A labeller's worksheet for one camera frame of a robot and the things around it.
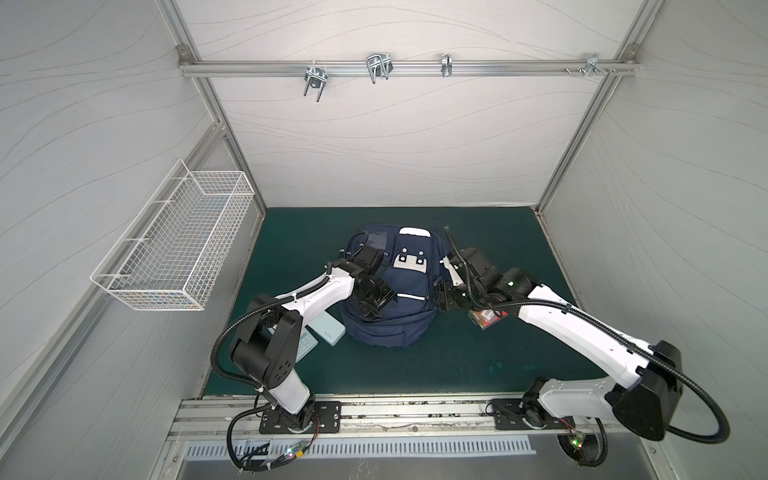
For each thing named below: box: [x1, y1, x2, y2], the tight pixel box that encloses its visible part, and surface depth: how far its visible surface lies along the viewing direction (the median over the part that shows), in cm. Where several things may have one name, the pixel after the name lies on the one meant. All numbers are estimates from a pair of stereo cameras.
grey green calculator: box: [295, 326, 319, 364], surface depth 86 cm
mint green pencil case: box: [308, 311, 346, 347], surface depth 89 cm
